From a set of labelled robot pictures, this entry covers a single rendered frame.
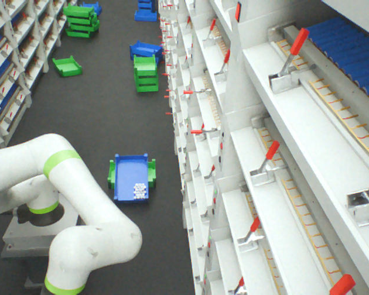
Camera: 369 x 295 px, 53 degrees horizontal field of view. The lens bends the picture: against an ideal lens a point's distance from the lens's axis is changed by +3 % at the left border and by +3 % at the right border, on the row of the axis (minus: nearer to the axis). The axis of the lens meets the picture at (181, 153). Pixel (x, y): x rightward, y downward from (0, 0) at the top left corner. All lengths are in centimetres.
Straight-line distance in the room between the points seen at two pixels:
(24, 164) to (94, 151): 154
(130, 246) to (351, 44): 64
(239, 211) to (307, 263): 35
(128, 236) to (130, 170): 142
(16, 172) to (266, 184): 76
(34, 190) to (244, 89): 104
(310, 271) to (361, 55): 31
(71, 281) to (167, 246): 118
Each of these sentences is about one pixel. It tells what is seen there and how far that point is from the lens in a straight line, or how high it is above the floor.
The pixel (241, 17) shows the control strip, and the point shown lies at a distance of 75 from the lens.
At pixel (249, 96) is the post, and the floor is 121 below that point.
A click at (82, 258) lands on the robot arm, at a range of 85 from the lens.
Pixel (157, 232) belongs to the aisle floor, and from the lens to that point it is 208.
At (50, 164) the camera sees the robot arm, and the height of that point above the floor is 89.
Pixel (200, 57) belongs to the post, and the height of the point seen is 102.
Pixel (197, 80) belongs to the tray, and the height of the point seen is 93.
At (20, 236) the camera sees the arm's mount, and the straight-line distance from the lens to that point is 170.
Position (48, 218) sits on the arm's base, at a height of 39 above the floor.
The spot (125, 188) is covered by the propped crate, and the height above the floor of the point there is 5.
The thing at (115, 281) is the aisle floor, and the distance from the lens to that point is 191.
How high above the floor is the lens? 157
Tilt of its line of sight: 37 degrees down
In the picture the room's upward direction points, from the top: 3 degrees clockwise
